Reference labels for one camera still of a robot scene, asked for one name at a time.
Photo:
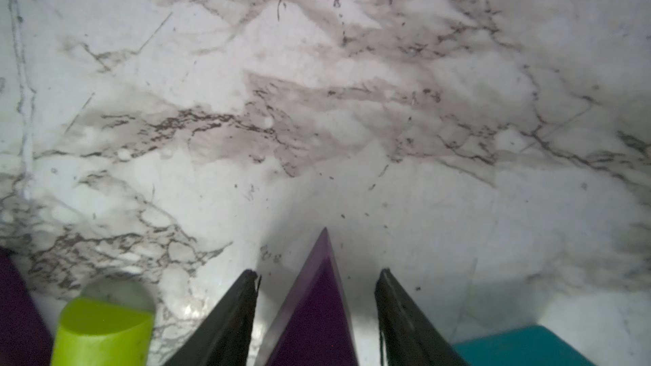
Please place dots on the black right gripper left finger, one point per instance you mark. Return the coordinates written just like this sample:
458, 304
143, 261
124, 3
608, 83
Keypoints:
224, 337

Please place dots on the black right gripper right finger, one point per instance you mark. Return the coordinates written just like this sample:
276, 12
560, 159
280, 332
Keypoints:
407, 337

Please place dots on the purple triangle block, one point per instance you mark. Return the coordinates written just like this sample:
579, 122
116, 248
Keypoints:
313, 325
25, 339

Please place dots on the lime green cylinder block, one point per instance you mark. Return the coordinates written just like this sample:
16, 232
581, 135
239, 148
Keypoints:
93, 332

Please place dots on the teal triangle block far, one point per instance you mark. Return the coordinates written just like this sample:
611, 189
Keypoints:
527, 346

